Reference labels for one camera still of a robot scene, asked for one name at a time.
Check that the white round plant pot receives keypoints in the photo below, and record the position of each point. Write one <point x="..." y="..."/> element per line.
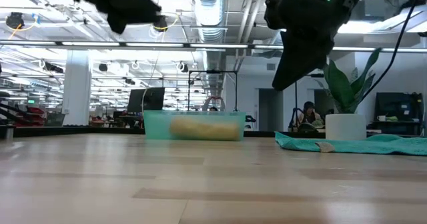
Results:
<point x="345" y="127"/>

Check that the red storage shelf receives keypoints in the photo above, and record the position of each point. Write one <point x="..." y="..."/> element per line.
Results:
<point x="33" y="112"/>

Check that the wide dark monitor with stickers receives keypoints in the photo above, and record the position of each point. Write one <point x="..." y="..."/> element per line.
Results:
<point x="397" y="105"/>

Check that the black ceiling camera dome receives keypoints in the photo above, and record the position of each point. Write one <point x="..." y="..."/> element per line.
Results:
<point x="15" y="20"/>
<point x="160" y="24"/>

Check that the black computer monitor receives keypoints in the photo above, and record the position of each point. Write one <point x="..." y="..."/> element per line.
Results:
<point x="146" y="99"/>

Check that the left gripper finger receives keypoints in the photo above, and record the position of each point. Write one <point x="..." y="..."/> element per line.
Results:
<point x="117" y="23"/>
<point x="146" y="12"/>

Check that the person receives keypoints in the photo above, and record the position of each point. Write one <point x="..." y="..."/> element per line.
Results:
<point x="309" y="112"/>

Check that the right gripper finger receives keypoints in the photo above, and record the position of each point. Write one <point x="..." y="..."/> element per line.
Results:
<point x="297" y="60"/>

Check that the teal microfiber towel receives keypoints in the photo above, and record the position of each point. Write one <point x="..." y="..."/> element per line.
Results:
<point x="367" y="145"/>

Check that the silver ribbed air duct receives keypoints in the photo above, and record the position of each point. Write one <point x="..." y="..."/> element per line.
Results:
<point x="210" y="10"/>

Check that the translucent teal plastic basket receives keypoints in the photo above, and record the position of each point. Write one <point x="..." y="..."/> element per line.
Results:
<point x="156" y="127"/>

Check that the black pole stand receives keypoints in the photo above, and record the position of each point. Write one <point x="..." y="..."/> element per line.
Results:
<point x="295" y="97"/>

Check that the orange microfiber towel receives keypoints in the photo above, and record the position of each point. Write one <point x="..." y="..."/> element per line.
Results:
<point x="203" y="129"/>

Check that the black overhead light rail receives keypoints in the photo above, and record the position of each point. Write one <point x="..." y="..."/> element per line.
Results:
<point x="220" y="46"/>

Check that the white mug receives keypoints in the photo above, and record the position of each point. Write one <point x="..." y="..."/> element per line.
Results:
<point x="381" y="118"/>

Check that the white building column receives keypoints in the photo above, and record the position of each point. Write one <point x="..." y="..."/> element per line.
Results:
<point x="76" y="90"/>

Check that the green leafy plant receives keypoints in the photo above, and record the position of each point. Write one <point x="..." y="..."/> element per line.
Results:
<point x="343" y="87"/>

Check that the black desk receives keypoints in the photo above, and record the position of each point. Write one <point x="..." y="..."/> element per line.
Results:
<point x="400" y="125"/>

